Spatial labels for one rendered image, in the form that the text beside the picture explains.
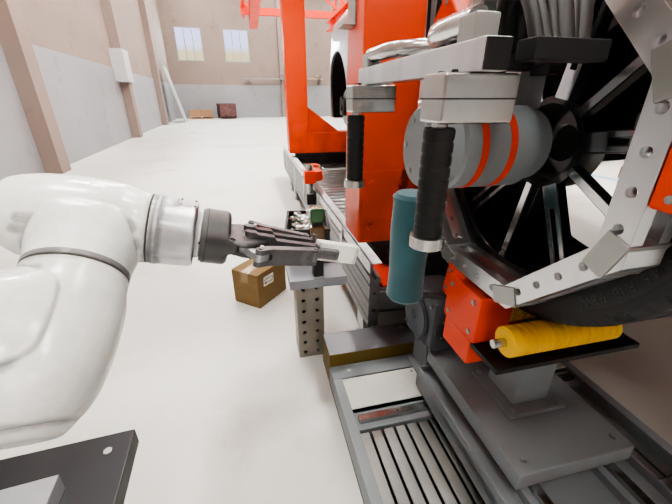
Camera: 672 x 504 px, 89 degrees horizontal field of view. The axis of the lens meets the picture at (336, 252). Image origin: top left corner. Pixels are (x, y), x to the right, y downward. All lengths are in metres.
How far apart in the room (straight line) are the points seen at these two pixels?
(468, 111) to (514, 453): 0.74
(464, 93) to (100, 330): 0.43
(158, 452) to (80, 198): 0.90
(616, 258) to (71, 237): 0.61
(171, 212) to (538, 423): 0.90
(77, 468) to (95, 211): 0.56
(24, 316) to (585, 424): 1.05
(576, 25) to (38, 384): 0.59
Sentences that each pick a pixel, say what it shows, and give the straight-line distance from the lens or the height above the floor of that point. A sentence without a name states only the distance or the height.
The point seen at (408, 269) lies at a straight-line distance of 0.78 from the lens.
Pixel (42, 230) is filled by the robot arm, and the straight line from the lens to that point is 0.46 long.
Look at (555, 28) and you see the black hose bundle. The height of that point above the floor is 0.99.
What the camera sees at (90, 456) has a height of 0.30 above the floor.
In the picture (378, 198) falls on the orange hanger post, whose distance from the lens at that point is 1.01.
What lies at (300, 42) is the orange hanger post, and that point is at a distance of 2.90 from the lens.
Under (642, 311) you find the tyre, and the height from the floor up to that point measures 0.66.
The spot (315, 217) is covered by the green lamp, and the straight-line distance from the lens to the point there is 0.91.
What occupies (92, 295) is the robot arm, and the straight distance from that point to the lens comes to 0.41.
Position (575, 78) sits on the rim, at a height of 0.95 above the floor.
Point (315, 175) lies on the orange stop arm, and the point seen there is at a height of 0.48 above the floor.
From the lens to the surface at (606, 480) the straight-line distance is 1.08.
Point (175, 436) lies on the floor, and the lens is 1.26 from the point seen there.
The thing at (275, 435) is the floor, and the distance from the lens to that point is 1.18.
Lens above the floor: 0.92
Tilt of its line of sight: 24 degrees down
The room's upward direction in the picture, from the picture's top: straight up
